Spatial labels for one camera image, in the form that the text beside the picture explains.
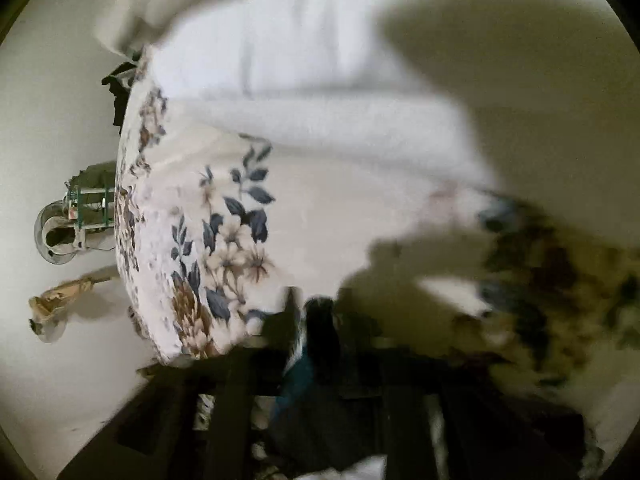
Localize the green rack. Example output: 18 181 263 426
65 162 119 234

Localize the black cloth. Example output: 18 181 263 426
101 60 138 133

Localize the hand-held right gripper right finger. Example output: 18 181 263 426
345 320 596 480

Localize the floral bed quilt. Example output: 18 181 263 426
114 45 640 391

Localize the straw broom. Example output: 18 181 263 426
27 265 121 343

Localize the round white appliance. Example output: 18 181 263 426
34 200 83 266

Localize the folded white garment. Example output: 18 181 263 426
95 0 496 193

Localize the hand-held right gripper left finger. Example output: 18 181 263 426
57 285 306 480

